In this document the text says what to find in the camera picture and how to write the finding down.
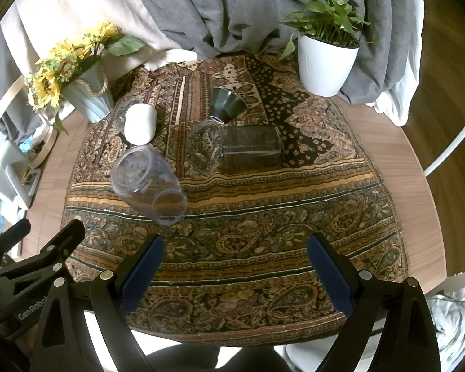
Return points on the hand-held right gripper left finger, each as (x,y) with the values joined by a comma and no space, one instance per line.
(141,275)

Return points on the white curved rod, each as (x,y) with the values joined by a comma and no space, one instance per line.
(451,147)

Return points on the white ribbed flower pot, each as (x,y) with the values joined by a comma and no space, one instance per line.
(325,68)

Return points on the white cup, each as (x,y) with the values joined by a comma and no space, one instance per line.
(140,123)

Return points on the clear square glass cup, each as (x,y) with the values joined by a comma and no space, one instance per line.
(252,149)

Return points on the pale blue bucket planter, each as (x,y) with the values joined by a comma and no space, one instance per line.
(89,99)

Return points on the crumpled white cloth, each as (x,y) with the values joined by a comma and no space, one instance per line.
(455,325)

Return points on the brown paisley patterned cloth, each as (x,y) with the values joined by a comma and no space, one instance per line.
(248,224)

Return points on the white storage shelf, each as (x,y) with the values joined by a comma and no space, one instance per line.
(9,174)

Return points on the clear plastic cup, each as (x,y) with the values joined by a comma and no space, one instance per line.
(149,184)

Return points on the white chair backrest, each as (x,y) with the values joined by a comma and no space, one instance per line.
(6,99)

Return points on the white draped sheet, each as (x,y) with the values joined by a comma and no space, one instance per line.
(405,85)

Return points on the artificial sunflower bouquet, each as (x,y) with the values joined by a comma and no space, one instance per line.
(64,64)

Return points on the grey draped blanket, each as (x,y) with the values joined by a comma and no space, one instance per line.
(232,7)

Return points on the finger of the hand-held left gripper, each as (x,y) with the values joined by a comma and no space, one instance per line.
(62,242)
(11,238)

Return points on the dark green bowl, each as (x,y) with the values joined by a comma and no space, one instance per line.
(226,104)

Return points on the green pothos plant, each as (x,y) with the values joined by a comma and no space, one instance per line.
(331,15)

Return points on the beige draped sheet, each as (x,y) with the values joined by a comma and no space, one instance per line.
(100,11)

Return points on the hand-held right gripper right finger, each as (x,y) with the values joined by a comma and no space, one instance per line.
(330,279)

